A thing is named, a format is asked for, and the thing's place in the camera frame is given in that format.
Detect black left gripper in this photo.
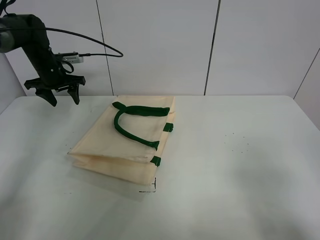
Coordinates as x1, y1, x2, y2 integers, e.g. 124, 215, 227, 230
24, 48, 86, 107

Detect cream linen bag green handles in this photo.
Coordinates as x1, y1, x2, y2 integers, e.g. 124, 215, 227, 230
68, 95, 176, 186

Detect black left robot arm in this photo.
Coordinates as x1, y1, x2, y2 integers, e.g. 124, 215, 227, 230
0, 13, 86, 107

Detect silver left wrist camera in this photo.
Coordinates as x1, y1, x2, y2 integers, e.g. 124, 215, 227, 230
55, 52, 84, 64

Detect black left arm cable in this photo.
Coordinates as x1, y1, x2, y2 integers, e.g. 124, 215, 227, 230
0, 0, 125, 58

